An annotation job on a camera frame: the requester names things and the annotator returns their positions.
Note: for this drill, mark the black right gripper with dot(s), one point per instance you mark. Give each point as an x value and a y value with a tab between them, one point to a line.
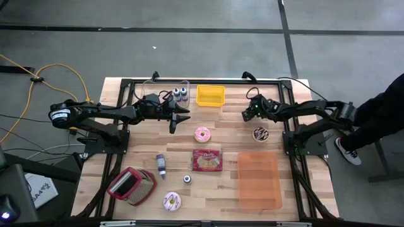
257	105

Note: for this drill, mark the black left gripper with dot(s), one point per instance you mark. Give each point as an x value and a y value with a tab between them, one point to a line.
156	108

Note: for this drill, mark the blue food colour bottle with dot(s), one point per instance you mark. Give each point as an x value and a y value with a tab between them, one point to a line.
176	94
184	93

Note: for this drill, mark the violet food colour bottle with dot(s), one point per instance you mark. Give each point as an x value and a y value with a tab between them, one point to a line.
187	179
161	164

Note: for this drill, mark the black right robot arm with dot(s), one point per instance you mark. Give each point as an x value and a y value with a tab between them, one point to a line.
303	108

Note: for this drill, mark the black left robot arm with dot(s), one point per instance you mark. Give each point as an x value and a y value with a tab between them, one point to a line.
94	112

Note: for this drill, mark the chocolate frosted donut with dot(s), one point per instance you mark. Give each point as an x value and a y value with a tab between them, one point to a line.
260	134

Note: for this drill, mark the pink frosted donut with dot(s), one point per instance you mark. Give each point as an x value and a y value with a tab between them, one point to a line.
202	135

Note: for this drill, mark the yellow plastic basket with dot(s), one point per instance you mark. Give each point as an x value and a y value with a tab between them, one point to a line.
210	95

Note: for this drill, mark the clear plastic bin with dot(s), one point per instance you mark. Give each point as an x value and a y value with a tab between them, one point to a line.
148	89

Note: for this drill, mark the red wafer package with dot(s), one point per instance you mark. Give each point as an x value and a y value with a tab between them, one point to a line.
207	160

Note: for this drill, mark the orange plastic bin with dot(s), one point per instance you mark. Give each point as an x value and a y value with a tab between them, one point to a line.
259	181

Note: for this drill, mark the white frosted donut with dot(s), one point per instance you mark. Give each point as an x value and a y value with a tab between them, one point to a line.
172	201

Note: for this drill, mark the red metal cheese grater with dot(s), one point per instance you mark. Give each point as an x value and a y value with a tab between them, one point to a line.
132	187

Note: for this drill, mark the silver aluminium plate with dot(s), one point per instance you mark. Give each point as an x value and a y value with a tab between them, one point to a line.
294	224

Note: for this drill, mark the person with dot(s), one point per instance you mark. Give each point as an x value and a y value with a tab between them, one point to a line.
378	116

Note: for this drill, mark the white printed box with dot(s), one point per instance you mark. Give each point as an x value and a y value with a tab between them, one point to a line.
41	189

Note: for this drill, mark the black computer mouse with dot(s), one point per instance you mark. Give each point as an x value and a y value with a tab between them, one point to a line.
7	209

